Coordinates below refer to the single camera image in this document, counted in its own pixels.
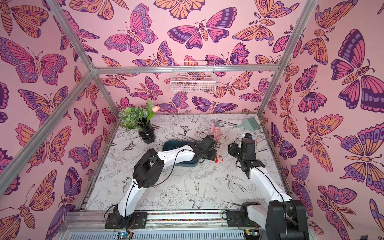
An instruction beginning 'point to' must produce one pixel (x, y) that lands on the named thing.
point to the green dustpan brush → (250, 123)
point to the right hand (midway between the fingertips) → (228, 145)
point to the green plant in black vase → (137, 119)
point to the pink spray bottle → (216, 130)
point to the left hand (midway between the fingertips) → (217, 155)
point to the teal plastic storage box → (170, 144)
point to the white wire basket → (193, 77)
